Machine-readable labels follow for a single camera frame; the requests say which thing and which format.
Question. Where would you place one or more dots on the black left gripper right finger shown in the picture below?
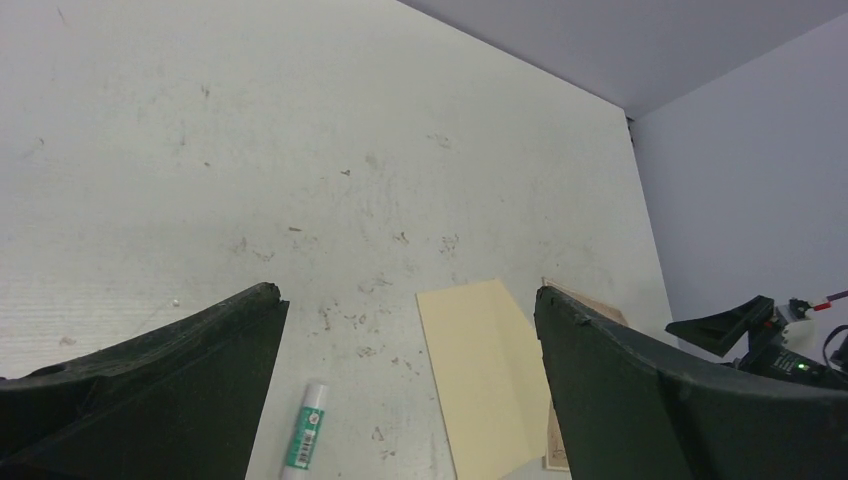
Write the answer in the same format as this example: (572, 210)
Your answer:
(632, 407)

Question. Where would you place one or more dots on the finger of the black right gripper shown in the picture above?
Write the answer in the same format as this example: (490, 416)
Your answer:
(718, 333)

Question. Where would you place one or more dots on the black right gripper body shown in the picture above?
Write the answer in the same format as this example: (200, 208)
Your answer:
(767, 357)

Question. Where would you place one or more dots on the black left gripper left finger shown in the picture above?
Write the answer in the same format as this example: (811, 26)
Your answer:
(183, 401)

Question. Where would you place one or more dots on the cream paper envelope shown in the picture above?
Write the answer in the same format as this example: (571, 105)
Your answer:
(488, 369)

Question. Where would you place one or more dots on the green white glue stick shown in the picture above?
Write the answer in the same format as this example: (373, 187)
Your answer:
(307, 427)

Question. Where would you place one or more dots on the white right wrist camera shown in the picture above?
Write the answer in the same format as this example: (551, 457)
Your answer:
(797, 319)

